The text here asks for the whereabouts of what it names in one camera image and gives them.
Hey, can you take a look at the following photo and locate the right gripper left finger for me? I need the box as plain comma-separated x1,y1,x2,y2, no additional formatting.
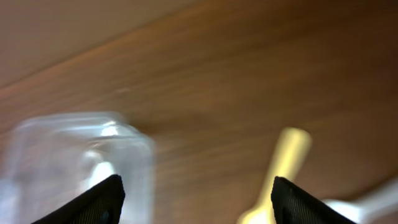
32,174,126,224

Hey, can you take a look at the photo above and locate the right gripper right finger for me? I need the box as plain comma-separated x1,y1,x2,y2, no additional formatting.
271,177,355,224

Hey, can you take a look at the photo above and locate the yellow plastic spoon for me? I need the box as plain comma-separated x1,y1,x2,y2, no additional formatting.
237,128,312,224

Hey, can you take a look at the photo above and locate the light blue plastic spoon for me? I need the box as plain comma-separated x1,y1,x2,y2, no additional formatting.
323,179,397,223

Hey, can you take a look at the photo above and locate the right clear plastic container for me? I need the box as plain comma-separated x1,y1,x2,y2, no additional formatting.
1,112,154,224

